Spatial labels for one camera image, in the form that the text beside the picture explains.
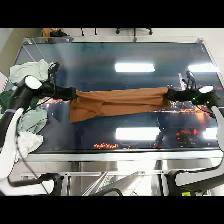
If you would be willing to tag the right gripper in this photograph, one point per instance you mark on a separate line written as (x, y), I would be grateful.
(176, 95)

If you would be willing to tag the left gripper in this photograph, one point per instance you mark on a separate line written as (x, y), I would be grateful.
(65, 93)

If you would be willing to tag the brown garment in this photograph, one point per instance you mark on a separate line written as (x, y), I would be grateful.
(116, 101)

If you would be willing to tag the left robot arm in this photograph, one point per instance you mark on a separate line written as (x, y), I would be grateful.
(13, 133)

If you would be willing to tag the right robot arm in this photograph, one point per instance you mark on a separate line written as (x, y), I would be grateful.
(206, 180)

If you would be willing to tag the pale green garment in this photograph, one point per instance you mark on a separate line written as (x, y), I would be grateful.
(33, 120)
(28, 70)

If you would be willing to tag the dark green garment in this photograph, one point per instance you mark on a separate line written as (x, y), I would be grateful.
(4, 100)

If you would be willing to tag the white garment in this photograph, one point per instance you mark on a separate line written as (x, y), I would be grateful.
(28, 143)

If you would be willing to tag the black office chair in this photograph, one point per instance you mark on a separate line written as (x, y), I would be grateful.
(134, 31)

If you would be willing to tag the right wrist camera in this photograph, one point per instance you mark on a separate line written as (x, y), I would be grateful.
(190, 80)

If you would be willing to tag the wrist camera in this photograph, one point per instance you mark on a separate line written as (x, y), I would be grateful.
(53, 68)
(190, 80)

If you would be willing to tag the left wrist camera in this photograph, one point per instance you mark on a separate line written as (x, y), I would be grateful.
(53, 68)

